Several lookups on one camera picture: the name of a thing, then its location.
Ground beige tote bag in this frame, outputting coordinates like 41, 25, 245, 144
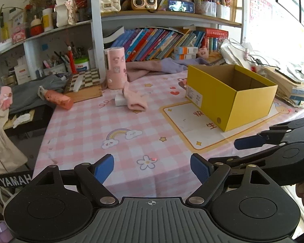
0, 110, 28, 174

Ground pink fluffy glove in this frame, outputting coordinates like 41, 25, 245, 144
122, 81, 148, 111

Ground red tassel ornament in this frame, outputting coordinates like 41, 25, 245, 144
67, 46, 77, 74

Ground retro brown radio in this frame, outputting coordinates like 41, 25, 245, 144
131, 0, 158, 11

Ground pink pig plush toy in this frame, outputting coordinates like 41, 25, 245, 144
197, 47, 209, 59

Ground orange blue white carton upper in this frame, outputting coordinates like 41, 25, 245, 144
174, 47, 198, 55

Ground pile of papers and books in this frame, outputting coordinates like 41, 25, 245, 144
220, 39, 304, 107

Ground orange blue white carton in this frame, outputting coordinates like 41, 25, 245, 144
174, 47, 198, 55
171, 53, 197, 60

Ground row of leaning books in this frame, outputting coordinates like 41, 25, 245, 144
111, 27, 228, 62

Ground pink sticker cylinder container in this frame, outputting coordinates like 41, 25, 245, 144
105, 47, 127, 90

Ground small pink glove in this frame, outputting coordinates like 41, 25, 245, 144
0, 86, 13, 111

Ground pink purple fleece garment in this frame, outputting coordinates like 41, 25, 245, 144
126, 58, 210, 82

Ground pink checkered tablecloth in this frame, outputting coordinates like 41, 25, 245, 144
34, 72, 304, 198

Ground orange blue white carton lower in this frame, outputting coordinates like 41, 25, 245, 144
171, 53, 197, 60

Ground phone on shelf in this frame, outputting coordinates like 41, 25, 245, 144
168, 0, 195, 14

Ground pink lotion bottle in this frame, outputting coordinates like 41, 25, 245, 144
38, 86, 73, 110

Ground white quilted handbag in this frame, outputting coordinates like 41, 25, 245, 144
99, 0, 121, 13

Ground white shelving unit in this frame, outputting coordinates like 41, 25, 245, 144
0, 0, 244, 81

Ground wooden chess board box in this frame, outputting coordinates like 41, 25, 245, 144
64, 69, 103, 103

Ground white eraser block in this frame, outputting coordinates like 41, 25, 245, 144
115, 94, 127, 107

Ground yellow cardboard box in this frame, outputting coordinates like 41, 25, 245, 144
186, 65, 278, 132

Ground grey cloth on side table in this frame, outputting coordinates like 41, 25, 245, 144
7, 75, 67, 114

